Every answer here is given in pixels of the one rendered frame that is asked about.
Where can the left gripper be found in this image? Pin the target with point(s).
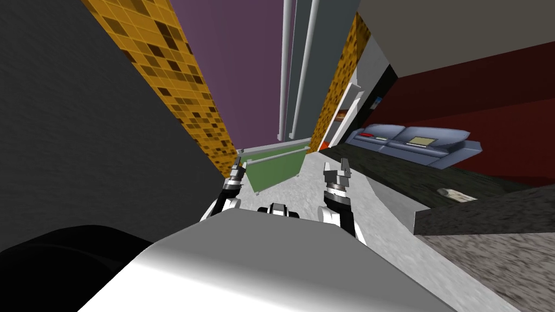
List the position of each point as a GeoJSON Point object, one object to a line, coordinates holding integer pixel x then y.
{"type": "Point", "coordinates": [236, 175]}

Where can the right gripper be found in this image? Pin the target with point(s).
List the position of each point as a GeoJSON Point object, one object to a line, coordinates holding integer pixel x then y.
{"type": "Point", "coordinates": [336, 180]}

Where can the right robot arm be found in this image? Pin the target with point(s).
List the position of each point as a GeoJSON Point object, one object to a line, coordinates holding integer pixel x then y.
{"type": "Point", "coordinates": [342, 212]}

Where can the green drawer front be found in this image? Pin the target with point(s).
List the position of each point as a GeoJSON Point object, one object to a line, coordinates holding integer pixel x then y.
{"type": "Point", "coordinates": [277, 175]}

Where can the white shelf unit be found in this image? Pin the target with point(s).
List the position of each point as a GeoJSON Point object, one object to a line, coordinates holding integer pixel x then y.
{"type": "Point", "coordinates": [344, 112]}

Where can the blue sofa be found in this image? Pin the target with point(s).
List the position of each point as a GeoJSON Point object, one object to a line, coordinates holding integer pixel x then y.
{"type": "Point", "coordinates": [416, 147]}

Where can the purple cupboard door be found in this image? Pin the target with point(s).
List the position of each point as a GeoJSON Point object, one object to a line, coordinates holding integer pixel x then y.
{"type": "Point", "coordinates": [234, 65]}

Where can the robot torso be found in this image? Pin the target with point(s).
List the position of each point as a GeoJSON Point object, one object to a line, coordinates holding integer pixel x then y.
{"type": "Point", "coordinates": [264, 264]}

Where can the pale flat object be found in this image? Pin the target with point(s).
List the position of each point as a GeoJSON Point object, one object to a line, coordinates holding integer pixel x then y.
{"type": "Point", "coordinates": [455, 195]}

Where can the dark grey cupboard door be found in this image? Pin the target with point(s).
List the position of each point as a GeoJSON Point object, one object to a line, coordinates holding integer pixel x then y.
{"type": "Point", "coordinates": [331, 43]}

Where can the small wall picture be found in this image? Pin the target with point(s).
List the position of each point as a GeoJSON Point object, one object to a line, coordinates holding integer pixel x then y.
{"type": "Point", "coordinates": [376, 103]}

